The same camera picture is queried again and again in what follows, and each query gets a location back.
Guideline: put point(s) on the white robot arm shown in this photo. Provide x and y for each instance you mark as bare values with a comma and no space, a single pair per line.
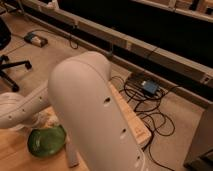
78,91

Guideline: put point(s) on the green ceramic bowl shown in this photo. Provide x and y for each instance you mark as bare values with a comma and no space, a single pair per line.
46,142

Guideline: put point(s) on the blue power adapter box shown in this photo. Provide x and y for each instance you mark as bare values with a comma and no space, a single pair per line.
150,86

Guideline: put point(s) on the small device on floor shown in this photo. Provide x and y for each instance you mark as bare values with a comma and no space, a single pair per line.
35,39

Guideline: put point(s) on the black office chair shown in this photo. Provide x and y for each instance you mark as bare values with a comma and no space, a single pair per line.
5,38

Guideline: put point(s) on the long metal frame rail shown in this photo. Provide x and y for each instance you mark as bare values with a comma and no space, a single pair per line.
193,70

